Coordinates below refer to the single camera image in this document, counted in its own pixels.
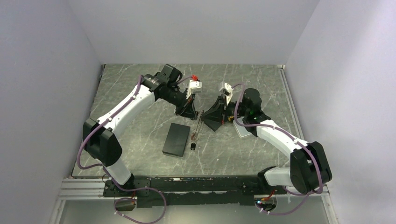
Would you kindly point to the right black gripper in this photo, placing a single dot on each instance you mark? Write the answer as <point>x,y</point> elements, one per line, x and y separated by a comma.
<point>215,113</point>

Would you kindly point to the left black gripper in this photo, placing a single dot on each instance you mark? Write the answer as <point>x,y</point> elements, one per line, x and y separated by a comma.
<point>186,108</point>

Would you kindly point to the large toothed metal ring disc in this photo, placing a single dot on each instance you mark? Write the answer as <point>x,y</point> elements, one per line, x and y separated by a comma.
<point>194,136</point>

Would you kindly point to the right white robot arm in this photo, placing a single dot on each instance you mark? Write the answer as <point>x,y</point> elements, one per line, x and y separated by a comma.
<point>309,169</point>

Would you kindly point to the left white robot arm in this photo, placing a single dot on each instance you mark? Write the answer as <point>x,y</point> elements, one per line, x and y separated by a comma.
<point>100,145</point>

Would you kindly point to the white rectangular router box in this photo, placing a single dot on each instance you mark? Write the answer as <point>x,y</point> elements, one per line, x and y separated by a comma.
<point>241,131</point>

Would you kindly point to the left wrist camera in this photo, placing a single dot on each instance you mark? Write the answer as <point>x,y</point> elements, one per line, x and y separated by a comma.
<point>193,88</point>

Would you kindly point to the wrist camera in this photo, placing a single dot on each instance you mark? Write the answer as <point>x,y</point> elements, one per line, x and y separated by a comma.
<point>193,88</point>
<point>226,92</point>

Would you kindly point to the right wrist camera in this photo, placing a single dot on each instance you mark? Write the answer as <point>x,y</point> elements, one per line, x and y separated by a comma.
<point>226,92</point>

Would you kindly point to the black network switch with ports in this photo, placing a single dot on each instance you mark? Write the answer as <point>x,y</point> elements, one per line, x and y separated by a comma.
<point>176,140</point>

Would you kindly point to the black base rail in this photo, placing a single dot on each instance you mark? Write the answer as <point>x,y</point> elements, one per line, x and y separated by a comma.
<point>157,198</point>

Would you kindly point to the aluminium frame rail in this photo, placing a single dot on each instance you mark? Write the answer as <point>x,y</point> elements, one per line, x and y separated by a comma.
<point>85,188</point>

